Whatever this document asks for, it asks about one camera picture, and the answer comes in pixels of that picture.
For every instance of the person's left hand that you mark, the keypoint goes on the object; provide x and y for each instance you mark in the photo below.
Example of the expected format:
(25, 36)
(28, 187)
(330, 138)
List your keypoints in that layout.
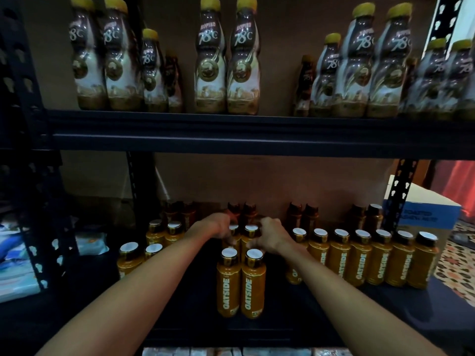
(215, 224)

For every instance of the person's right hand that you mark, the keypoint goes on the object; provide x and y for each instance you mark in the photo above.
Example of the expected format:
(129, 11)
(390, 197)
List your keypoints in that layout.
(271, 235)

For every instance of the Oatside bottle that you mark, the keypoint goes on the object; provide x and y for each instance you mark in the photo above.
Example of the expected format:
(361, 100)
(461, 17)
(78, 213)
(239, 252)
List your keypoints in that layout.
(234, 233)
(251, 235)

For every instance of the orange Oatside bottles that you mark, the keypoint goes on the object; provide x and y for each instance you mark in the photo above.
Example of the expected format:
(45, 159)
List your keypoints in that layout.
(349, 255)

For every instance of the black metal shelf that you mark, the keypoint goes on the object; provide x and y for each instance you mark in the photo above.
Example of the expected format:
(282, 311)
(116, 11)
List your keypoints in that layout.
(22, 144)
(260, 133)

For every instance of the row of yellow-capped coffee bottles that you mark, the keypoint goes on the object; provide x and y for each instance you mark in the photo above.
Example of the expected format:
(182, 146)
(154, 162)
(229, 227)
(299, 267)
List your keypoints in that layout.
(211, 77)

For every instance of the person's right forearm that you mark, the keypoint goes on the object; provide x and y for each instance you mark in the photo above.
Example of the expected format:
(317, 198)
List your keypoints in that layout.
(356, 300)

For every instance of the person's left forearm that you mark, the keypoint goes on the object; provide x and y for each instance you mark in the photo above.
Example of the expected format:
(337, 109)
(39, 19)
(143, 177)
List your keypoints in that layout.
(126, 300)

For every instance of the blue white cashew carton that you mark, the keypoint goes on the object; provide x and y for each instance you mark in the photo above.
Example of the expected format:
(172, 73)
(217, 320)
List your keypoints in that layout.
(430, 211)

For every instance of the flat white packet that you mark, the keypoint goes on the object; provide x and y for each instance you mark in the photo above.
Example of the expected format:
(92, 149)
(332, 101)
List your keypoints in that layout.
(274, 352)

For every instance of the row of pale pink packets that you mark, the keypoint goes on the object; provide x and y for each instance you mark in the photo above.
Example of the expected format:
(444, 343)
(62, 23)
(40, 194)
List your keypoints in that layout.
(332, 352)

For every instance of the brown wooden cabinet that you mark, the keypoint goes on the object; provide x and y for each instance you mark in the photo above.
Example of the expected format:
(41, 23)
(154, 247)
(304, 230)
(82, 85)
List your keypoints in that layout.
(424, 170)

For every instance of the red curtain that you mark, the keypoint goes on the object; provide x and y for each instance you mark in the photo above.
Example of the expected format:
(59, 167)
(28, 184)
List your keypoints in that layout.
(460, 185)

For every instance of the row of wet wipe packs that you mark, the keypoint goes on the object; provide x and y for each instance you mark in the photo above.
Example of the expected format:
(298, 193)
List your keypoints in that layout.
(15, 274)

